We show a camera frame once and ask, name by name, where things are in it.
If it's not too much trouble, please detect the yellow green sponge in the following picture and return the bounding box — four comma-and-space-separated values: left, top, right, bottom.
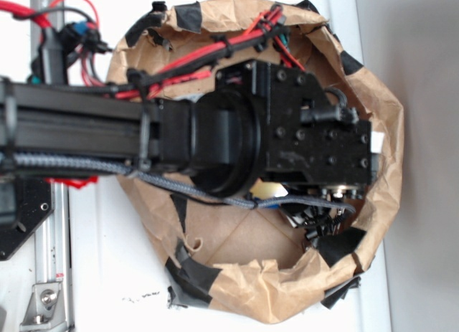
250, 181, 288, 199

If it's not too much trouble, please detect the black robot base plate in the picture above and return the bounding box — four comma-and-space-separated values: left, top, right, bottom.
1, 178, 54, 261

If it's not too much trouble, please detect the red black cable bundle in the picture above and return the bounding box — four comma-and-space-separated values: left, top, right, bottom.
0, 0, 306, 100

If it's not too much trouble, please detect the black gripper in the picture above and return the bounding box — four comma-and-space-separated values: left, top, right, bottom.
216, 60, 377, 186

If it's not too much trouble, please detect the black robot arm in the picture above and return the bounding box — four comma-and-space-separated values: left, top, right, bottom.
1, 60, 376, 198

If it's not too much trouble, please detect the aluminium extrusion rail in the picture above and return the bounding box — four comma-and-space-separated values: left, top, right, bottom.
19, 0, 75, 332

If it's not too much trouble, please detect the metal corner bracket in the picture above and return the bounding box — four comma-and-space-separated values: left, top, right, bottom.
19, 282, 69, 331

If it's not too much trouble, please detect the grey braided cable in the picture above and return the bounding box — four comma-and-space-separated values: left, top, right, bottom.
14, 153, 356, 213

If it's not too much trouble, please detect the brown paper bag bin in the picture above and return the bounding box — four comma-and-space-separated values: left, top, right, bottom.
118, 1, 404, 323

